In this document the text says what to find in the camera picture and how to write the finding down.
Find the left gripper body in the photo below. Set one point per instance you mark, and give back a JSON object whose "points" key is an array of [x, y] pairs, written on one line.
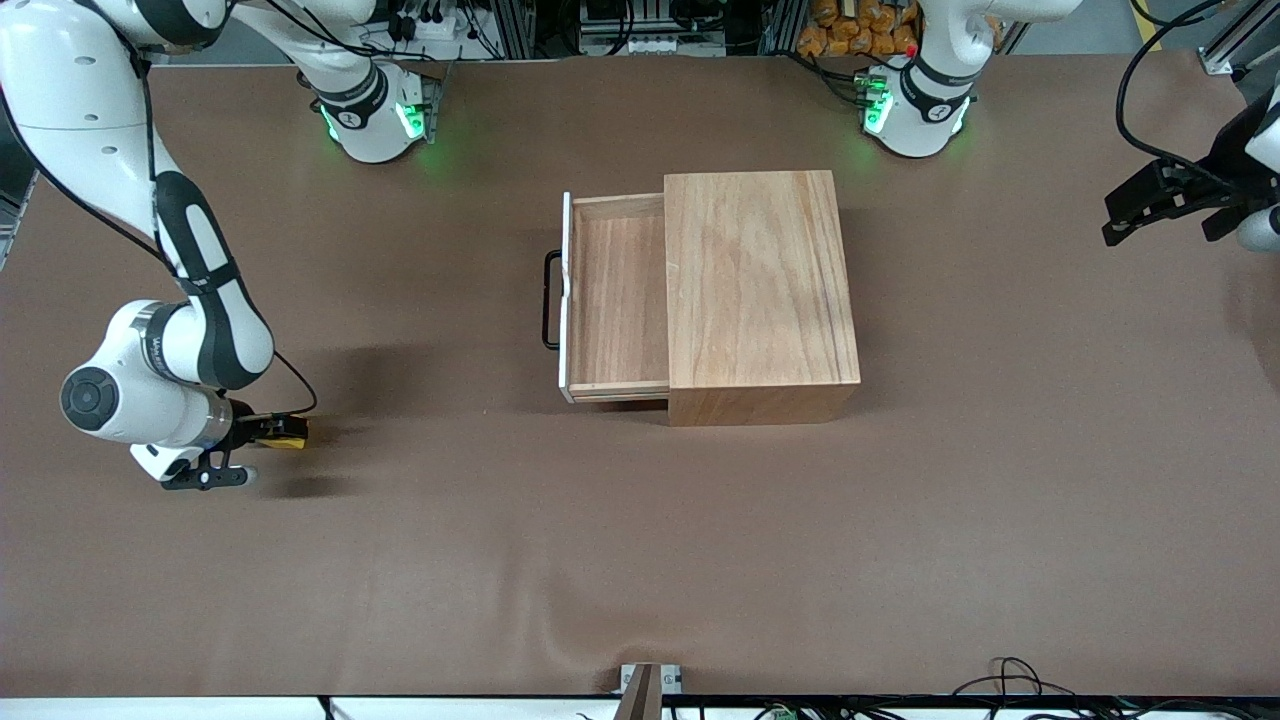
{"points": [[1224, 158]]}

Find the yellow wooden block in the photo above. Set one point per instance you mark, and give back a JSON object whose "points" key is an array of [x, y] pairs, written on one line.
{"points": [[290, 440]]}

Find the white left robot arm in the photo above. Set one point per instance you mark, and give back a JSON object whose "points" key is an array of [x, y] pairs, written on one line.
{"points": [[915, 130]]}

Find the wooden drawer cabinet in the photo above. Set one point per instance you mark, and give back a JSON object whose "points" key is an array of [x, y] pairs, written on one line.
{"points": [[760, 290]]}

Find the brown table cover mat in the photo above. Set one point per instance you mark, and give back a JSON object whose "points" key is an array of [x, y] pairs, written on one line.
{"points": [[400, 580]]}

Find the orange snack bag pile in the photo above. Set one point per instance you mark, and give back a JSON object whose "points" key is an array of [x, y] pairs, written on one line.
{"points": [[860, 30]]}

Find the white power strip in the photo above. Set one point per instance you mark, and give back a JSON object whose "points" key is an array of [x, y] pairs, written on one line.
{"points": [[440, 25]]}

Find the green terminal connector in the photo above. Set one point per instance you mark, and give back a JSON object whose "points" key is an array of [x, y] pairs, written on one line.
{"points": [[782, 712]]}

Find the aluminium frame profile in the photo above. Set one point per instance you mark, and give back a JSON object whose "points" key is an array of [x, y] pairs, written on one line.
{"points": [[1220, 55]]}

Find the aluminium frame post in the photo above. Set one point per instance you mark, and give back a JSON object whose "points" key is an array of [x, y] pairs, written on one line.
{"points": [[778, 25], [512, 25]]}

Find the grey bracket with brown post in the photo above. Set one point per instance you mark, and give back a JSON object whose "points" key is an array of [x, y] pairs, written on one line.
{"points": [[640, 700]]}

